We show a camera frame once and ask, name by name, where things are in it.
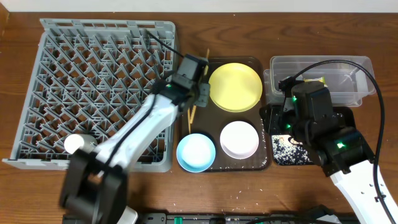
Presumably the yellow round plate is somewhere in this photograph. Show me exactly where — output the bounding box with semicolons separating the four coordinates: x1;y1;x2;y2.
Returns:
209;63;262;113

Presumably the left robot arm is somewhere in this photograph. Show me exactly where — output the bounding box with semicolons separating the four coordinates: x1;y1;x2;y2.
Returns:
59;80;210;223

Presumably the right black cable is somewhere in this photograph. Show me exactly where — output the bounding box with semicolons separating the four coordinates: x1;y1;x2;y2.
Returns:
281;59;397;224

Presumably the black cable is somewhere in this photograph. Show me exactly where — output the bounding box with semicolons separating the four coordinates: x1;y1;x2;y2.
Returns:
145;29;186;60
281;59;397;224

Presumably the spilled rice pile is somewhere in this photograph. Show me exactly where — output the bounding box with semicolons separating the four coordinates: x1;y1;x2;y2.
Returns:
271;135;313;166

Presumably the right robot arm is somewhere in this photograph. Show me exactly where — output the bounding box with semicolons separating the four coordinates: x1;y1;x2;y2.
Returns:
260;82;397;223

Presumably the left black cable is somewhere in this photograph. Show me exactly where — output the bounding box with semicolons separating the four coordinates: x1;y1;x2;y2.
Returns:
145;29;186;60

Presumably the light blue bowl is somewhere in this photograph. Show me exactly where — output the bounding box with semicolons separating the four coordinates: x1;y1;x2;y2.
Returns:
176;133;216;173

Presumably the clear plastic bin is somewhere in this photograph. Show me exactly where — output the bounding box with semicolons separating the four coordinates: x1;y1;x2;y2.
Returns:
264;55;376;107

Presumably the wooden chopstick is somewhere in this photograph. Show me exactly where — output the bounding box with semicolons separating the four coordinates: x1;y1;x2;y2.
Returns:
187;108;192;134
189;48;211;125

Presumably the white cup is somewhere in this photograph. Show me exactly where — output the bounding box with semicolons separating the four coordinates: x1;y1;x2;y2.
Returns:
64;134;97;154

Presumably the green orange snack wrapper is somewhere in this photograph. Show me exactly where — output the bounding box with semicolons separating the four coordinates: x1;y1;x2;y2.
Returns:
303;77;328;87

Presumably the white round bowl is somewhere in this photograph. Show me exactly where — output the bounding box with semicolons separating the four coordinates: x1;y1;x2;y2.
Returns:
220;121;259;159

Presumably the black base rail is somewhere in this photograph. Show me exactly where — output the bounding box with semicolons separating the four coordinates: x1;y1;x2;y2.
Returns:
62;213;359;224

